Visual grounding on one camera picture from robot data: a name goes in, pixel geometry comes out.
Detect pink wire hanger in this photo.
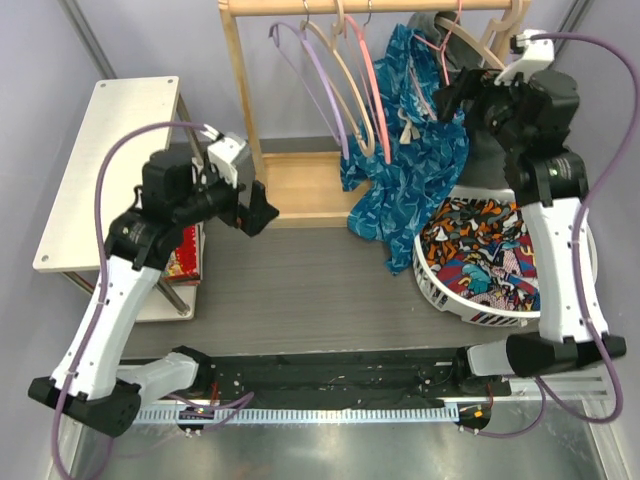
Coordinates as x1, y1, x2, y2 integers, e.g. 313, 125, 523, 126
408, 1, 462, 121

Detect beige wooden hanger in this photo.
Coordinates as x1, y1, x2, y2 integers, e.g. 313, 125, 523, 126
299, 0, 375, 156

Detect colourful patterned clothes in basket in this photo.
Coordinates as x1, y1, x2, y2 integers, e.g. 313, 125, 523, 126
421, 198, 540, 312

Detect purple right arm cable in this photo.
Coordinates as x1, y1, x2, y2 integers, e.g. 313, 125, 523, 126
519, 32, 640, 439

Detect white slotted cable duct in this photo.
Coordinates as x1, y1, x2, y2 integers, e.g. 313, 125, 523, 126
134, 403, 459, 426

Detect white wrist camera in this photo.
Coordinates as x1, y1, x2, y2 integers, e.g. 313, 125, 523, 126
494, 29, 555, 86
204, 129, 254, 188

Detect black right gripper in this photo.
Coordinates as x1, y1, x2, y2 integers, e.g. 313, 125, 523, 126
434, 63, 533, 153

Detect light wooden hanger with shorts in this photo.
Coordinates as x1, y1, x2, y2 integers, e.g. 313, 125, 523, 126
435, 0, 531, 69

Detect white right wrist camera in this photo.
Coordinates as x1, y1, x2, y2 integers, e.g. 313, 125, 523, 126
494, 29, 555, 86

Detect red colourful book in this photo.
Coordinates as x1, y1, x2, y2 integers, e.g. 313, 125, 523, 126
162, 224, 202, 285

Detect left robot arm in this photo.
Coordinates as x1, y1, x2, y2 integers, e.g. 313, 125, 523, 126
28, 144, 279, 438

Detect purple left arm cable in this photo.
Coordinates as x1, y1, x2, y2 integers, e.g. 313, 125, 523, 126
51, 121, 256, 480

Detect wooden clothes rack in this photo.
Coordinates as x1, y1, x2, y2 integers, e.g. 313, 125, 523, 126
218, 0, 535, 230

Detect white laundry basket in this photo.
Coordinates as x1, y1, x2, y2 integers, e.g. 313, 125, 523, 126
413, 186, 598, 337

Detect white two-tier side table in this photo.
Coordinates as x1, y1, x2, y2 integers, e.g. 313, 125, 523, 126
32, 75, 210, 324

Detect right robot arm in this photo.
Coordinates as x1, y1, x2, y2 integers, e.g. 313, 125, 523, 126
434, 69, 627, 395

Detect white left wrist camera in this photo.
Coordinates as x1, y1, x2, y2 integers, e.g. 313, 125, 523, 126
204, 129, 254, 188

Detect grey shorts on hanger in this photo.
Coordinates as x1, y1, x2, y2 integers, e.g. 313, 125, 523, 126
407, 11, 508, 189

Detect pink plastic hanger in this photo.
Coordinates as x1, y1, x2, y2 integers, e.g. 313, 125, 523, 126
345, 14, 392, 165

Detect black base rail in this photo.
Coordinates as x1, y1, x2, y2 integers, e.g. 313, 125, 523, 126
177, 348, 512, 410

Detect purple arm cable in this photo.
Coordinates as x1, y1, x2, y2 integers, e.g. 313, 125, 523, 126
51, 121, 256, 480
519, 32, 640, 439

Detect purple plastic hanger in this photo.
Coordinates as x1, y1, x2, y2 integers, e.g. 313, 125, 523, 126
268, 22, 351, 159

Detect blue patterned shorts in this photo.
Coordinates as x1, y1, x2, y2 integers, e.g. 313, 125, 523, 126
340, 24, 470, 275

